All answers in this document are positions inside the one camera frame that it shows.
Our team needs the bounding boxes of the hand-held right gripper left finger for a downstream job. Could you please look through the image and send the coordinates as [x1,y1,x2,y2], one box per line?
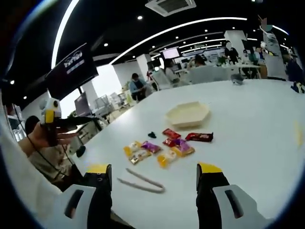
[51,164,112,229]

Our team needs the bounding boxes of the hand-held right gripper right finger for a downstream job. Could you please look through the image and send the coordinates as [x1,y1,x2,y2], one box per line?
[196,162,275,229]

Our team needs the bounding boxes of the grey food tongs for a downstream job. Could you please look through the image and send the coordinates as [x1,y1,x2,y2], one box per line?
[116,167,166,194]

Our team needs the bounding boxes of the purple candy packet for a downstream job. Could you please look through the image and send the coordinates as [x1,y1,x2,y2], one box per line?
[171,144,196,158]

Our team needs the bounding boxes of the yellow brown food packet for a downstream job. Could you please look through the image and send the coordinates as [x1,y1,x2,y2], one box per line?
[128,150,153,166]

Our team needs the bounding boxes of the yellow white food packet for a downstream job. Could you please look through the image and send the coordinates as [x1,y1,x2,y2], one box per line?
[123,140,144,155]
[157,151,178,169]

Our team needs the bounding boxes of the purple food packet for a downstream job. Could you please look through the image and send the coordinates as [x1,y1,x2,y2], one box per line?
[141,140,163,154]
[174,138,192,151]

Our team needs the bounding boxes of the long red food packet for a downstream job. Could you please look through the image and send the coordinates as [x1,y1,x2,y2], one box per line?
[185,132,214,143]

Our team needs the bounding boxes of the cream hexagonal container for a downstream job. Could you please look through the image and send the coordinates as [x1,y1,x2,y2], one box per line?
[165,101,212,128]

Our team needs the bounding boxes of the dark monitor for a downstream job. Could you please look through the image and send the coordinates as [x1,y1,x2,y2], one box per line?
[74,91,93,117]

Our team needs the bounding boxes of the large dark display screen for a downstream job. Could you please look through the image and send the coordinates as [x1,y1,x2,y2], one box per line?
[45,42,100,101]

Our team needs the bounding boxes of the curved ceiling light strip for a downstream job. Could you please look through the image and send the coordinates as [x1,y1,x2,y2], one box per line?
[51,0,81,70]
[110,17,248,65]

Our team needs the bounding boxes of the grey object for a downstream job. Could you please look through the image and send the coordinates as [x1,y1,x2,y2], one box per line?
[230,73,244,85]

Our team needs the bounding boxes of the yellow black object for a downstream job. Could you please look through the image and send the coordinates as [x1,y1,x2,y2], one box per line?
[290,82,305,94]

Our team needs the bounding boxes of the ceiling air vent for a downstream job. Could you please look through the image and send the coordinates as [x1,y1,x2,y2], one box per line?
[144,0,197,17]

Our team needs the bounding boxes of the bright wall screen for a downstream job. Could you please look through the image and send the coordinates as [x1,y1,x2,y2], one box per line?
[162,47,180,59]

